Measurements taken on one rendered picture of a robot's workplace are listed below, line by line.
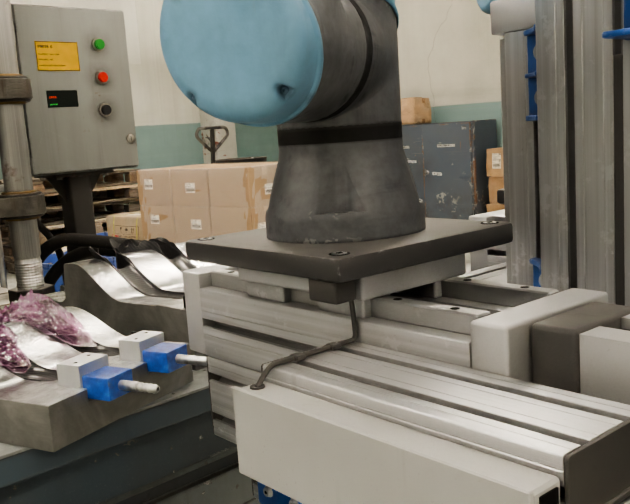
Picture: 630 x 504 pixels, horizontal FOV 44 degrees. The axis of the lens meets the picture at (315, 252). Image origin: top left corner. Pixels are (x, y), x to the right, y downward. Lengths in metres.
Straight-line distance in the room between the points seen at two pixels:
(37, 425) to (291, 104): 0.53
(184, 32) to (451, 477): 0.35
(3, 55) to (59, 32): 0.25
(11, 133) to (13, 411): 0.95
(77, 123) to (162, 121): 7.22
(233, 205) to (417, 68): 4.39
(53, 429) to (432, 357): 0.49
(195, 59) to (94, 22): 1.53
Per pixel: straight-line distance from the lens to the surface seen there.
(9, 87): 1.81
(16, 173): 1.83
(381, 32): 0.70
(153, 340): 1.07
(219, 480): 1.24
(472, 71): 8.71
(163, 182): 5.76
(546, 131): 0.75
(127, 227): 6.63
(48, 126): 2.01
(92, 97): 2.07
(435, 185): 8.38
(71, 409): 0.96
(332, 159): 0.69
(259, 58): 0.55
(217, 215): 5.34
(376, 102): 0.70
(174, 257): 1.51
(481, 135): 8.25
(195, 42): 0.58
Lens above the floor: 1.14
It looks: 9 degrees down
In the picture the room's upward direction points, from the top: 4 degrees counter-clockwise
